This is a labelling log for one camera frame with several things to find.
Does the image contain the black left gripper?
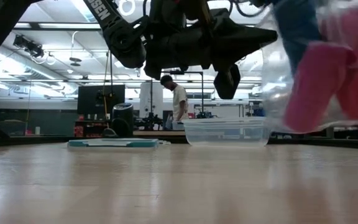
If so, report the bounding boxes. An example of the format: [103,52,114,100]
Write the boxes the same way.
[144,0,278,81]

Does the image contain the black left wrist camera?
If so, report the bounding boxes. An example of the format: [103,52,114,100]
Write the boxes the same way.
[213,63,242,100]

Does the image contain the clear plastic container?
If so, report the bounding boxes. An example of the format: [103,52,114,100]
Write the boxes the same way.
[183,116,272,147]

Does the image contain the clear zip bag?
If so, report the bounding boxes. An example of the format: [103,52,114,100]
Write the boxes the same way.
[258,0,358,135]

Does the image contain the black monitor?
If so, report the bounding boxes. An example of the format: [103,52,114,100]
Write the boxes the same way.
[77,84,126,115]

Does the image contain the person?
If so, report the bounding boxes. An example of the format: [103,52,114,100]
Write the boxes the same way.
[159,74,190,122]

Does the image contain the pink bandage roll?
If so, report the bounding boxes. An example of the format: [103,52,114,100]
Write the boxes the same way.
[283,42,357,133]

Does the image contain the clear lid blue rim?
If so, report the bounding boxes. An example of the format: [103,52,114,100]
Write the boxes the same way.
[67,138,171,149]

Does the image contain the white cabinet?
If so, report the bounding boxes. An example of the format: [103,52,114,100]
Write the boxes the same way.
[139,82,164,119]

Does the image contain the long ceiling light strip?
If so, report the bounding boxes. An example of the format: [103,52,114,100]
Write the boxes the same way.
[14,22,102,30]

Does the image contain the black aluminium table frame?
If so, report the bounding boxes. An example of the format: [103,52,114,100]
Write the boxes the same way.
[0,119,358,151]

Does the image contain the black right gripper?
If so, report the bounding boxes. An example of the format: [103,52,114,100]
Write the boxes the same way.
[249,0,278,9]

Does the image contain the black hanging camera rig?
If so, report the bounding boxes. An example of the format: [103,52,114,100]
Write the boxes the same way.
[12,34,45,59]

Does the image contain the black shelf red items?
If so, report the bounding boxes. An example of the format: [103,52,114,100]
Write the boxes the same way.
[74,119,111,138]

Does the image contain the blue bandage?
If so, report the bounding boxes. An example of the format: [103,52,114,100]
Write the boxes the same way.
[272,0,323,75]

